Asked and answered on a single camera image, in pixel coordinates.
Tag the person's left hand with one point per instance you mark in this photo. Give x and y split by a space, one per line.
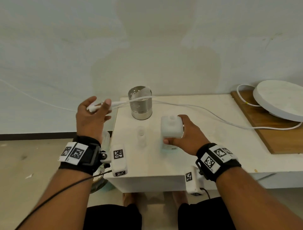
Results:
90 123

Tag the person's right hand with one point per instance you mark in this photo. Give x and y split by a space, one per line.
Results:
191 139

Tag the white pump head with tube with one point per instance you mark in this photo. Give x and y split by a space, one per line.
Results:
92 108

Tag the large translucent bottle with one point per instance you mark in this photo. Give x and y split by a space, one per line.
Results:
171 128

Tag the small clear bottle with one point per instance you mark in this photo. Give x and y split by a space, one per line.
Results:
141 137

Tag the person's right forearm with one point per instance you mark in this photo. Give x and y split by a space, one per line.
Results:
255 203

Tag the person's left forearm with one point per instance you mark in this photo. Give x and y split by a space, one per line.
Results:
56 203

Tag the person's right foot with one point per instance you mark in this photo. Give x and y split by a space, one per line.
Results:
180 197

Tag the person's foot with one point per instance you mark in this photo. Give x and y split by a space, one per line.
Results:
180 197
129 199

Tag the person's black shorts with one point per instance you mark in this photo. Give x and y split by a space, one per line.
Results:
203 218

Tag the person's left foot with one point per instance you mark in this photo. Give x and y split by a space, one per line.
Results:
129 199

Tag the clear plastic bag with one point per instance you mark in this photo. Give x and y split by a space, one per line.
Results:
106 141

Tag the black left wristband with markers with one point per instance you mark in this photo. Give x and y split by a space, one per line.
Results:
80 154

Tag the perforated metal cup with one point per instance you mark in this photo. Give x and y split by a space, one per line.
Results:
142 109

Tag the white paper scrap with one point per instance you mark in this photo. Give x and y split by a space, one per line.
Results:
29 176

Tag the wooden board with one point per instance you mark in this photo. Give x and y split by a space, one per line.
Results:
279 142

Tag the white round lamp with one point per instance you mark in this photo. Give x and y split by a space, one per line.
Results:
279 99

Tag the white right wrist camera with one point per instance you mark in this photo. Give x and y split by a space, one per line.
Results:
193 182

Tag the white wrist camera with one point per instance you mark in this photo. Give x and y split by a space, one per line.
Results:
193 182
118 161

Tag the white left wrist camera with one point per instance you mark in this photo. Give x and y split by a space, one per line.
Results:
118 161

